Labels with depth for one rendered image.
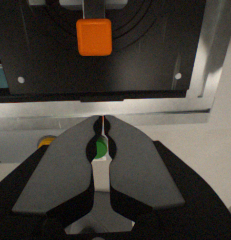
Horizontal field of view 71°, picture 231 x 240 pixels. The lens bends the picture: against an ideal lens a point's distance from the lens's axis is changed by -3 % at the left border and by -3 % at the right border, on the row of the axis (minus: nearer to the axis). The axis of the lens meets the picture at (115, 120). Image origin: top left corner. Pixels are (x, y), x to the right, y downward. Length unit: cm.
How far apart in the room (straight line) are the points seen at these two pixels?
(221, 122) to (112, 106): 30
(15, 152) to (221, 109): 43
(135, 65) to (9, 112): 19
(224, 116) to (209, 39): 24
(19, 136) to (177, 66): 25
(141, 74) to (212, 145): 33
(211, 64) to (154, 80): 8
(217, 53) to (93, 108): 18
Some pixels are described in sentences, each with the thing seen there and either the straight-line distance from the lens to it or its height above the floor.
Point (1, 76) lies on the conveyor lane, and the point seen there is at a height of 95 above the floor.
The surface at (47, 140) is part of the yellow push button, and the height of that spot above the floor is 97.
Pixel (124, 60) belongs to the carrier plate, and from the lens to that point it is 22.
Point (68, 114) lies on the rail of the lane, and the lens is 26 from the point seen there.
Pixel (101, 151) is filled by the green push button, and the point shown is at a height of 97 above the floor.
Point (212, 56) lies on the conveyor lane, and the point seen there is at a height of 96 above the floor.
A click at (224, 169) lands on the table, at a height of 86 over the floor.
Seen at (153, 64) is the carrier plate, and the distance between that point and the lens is 22.
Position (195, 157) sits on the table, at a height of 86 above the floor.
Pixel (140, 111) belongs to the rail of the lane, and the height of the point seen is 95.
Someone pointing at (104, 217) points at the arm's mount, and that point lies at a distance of 48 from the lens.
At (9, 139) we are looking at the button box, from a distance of 31.
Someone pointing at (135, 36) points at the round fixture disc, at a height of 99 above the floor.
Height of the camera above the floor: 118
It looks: 61 degrees down
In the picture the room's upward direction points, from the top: 173 degrees clockwise
